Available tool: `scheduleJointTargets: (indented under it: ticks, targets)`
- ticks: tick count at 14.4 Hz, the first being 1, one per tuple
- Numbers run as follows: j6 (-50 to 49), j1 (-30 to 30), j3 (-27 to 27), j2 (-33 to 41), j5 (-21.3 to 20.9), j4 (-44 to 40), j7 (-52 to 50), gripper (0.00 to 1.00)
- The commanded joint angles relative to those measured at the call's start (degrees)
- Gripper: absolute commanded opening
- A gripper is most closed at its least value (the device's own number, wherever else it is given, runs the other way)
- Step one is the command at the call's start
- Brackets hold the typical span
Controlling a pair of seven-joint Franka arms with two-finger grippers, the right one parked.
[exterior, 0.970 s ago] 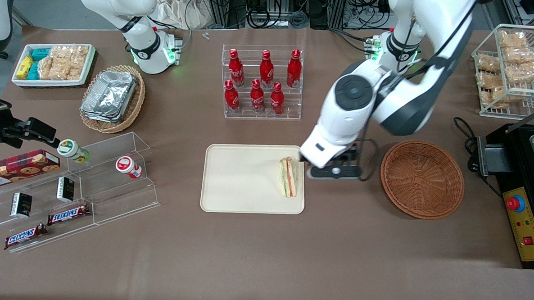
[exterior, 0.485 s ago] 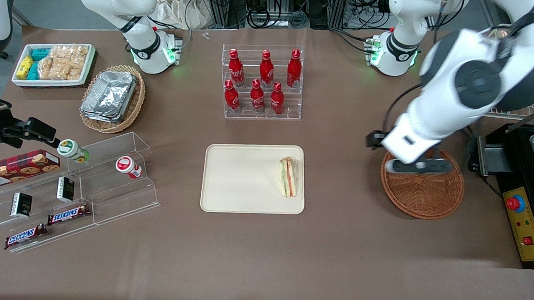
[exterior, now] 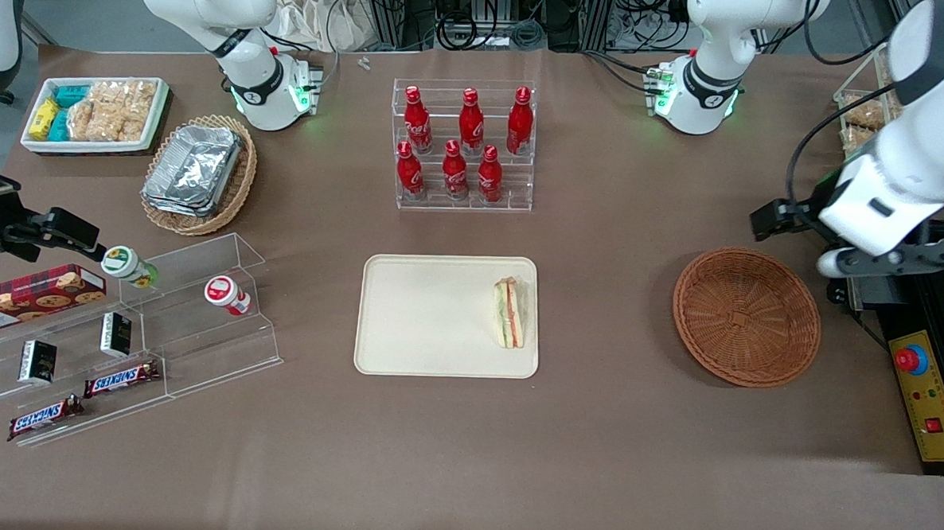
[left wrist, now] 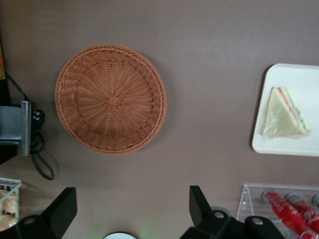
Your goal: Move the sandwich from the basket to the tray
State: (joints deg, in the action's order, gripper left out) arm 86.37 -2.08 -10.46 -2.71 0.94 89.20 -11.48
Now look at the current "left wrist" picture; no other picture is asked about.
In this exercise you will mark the brown round wicker basket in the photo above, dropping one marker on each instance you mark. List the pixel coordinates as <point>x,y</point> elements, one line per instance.
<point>112,99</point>

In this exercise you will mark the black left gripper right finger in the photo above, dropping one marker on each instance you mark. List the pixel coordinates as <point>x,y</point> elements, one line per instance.
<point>202,214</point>

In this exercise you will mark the plastic triangle sandwich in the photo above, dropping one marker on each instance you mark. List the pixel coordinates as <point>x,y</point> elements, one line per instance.
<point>279,117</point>

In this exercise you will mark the clear acrylic bottle holder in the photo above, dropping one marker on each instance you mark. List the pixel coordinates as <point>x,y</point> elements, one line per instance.
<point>246,199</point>

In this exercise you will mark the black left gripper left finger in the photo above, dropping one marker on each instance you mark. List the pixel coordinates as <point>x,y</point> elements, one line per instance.
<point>57,216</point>

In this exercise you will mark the wrapped bread pastry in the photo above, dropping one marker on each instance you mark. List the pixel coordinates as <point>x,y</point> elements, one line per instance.
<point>8,206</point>

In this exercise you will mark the yellow red package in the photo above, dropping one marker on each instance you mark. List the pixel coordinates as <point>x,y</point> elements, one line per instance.
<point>2,72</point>

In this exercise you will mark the cream rectangular tray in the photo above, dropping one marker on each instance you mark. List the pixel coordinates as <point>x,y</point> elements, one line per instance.
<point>309,82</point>

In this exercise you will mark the grey metal bracket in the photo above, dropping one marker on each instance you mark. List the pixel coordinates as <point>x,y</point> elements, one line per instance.
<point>10,122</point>

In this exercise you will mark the black power plug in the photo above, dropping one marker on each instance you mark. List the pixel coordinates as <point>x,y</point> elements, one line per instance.
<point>38,117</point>

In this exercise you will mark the white round plate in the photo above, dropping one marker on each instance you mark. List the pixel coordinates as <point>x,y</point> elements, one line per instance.
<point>119,236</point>

